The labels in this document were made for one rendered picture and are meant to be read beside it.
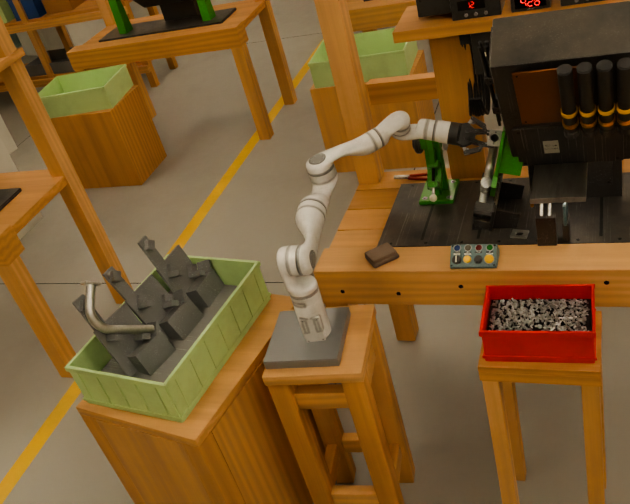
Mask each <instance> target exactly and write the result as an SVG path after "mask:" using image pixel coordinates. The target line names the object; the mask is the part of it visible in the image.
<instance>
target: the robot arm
mask: <svg viewBox="0 0 630 504"><path fill-rule="evenodd" d="M470 124H476V125H478V126H479V127H481V128H482V129H475V128H473V127H472V126H471V125H470ZM489 132H490V130H487V128H486V124H485V123H483V122H482V121H480V120H479V119H477V118H475V117H474V116H471V119H470V120H469V121H468V123H457V122H450V121H443V120H432V119H420V120H419V121H418V123H417V124H410V117H409V115H408V113H407V112H405V111H396V112H393V113H391V114H390V115H389V116H387V117H386V118H385V119H384V120H383V121H382V122H381V123H380V124H379V125H378V126H377V127H375V128H373V129H372V130H370V131H368V132H366V133H365V134H363V135H361V136H359V137H357V138H355V139H353V140H351V141H348V142H346V143H343V144H340V145H338V146H335V147H333V148H330V149H327V150H325V151H322V152H320V153H318V154H316V155H314V156H312V157H311V158H309V159H308V161H307V162H306V169H307V172H308V174H309V177H310V179H311V182H312V186H313V187H312V192H311V194H310V195H308V196H306V197H304V198H303V199H302V200H301V202H300V204H299V206H298V209H297V213H296V217H295V221H296V224H297V227H298V228H299V230H300V232H301V233H302V234H303V236H304V238H305V242H304V243H303V244H302V245H291V246H282V247H280V248H279V249H278V251H277V256H276V260H277V266H278V269H279V272H280V275H281V277H282V279H283V282H284V284H285V287H286V289H287V291H288V292H289V294H290V297H291V300H292V303H293V306H294V309H295V312H296V315H297V318H298V321H299V324H300V327H301V330H302V333H303V336H304V338H305V339H306V341H307V343H308V342H316V341H323V340H326V337H327V336H328V335H329V334H330V332H331V325H330V322H329V319H328V316H327V313H326V309H325V306H324V303H323V300H322V296H321V293H320V290H319V286H318V283H317V280H316V279H315V278H314V277H313V276H312V275H309V274H311V273H312V272H313V270H314V267H315V263H316V257H317V250H318V244H319V239H320V235H321V231H322V227H323V224H324V221H325V217H326V213H327V208H328V205H329V201H330V197H331V194H332V192H333V190H334V188H335V185H336V183H337V179H338V174H337V171H336V168H335V165H334V163H333V162H334V161H336V160H337V159H339V158H341V157H344V156H364V155H369V154H371V153H373V152H375V151H377V150H378V149H380V148H382V147H383V146H385V145H386V144H387V143H388V142H389V139H390V137H391V136H392V137H394V138H395V139H398V140H416V139H424V140H430V141H435V142H439V143H442V150H447V149H448V144H451V145H457V146H460V147H462V148H463V151H464V155H465V156H466V155H470V154H474V153H477V152H481V150H482V148H483V147H488V148H494V146H487V142H483V141H479V140H477V139H475V136H476V135H486V134H487V135H488V136H489ZM471 144H473V145H476V146H479V147H476V148H472V149H469V148H466V147H467V146H469V145H471Z"/></svg>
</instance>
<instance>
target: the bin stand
mask: <svg viewBox="0 0 630 504"><path fill-rule="evenodd" d="M601 346H602V311H596V357H597V361H595V363H549V362H501V361H486V360H485V358H483V357H482V356H483V353H484V348H483V342H482V345H481V351H480V356H479V361H478V373H479V379H480V381H482V384H483V390H484V396H485V402H486V408H487V414H488V420H489V426H490V432H491V438H492V444H493V450H494V456H495V462H496V468H497V474H498V480H499V486H500V492H501V498H502V504H520V502H519V495H518V488H517V481H525V480H526V463H525V456H524V448H523V441H522V433H521V425H520V418H519V410H518V403H517V395H516V388H515V383H536V384H556V385H576V386H581V395H582V411H583V427H584V443H585V459H586V474H587V490H588V504H605V489H606V484H607V478H606V452H605V427H604V402H603V377H602V351H601ZM516 480H517V481H516Z"/></svg>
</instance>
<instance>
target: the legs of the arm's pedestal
mask: <svg viewBox="0 0 630 504"><path fill-rule="evenodd" d="M301 385H303V386H301ZM268 388H269V391H270V393H271V396H272V398H273V401H274V403H275V406H276V409H277V411H278V414H279V416H280V419H281V421H282V424H283V426H284V429H285V431H286V434H287V436H288V439H289V442H290V444H291V447H292V449H293V452H294V454H295V457H296V459H297V462H298V464H299V467H300V469H301V472H302V475H303V477H304V480H305V482H306V485H307V487H308V490H309V492H310V495H311V497H312V500H313V502H314V504H405V503H404V499H403V496H402V492H401V489H400V485H399V483H414V477H415V466H414V462H413V458H412V454H411V450H410V447H409V443H408V439H407V435H406V431H405V427H404V424H403V420H402V416H401V412H400V408H399V404H398V401H397V397H396V393H395V389H394V385H393V381H392V378H391V374H390V370H389V366H388V362H387V358H386V355H385V351H384V347H383V343H382V339H381V335H380V332H379V328H378V324H377V320H376V318H375V323H374V329H373V334H372V340H371V345H370V351H369V356H368V362H367V367H366V373H365V378H364V382H354V383H341V384H330V385H328V383H327V384H300V385H273V386H268ZM336 408H349V410H350V413H351V416H352V419H353V422H354V425H355V429H356V432H357V433H344V430H343V427H342V424H341V421H340V418H339V415H338V412H337V409H336ZM307 409H311V411H312V413H313V416H314V419H315V422H316V425H317V427H318V430H319V433H320V436H321V439H322V441H323V444H324V447H325V450H326V451H325V456H323V453H322V450H321V447H320V445H319V442H318V439H317V436H316V433H315V431H314V428H313V425H312V422H311V420H310V417H309V414H308V411H307ZM351 452H363V454H364V457H365V460H366V464H367V467H368V470H369V473H370V476H371V479H372V483H373V485H335V483H336V481H337V483H354V478H355V473H356V467H355V464H354V461H353V458H352V455H351Z"/></svg>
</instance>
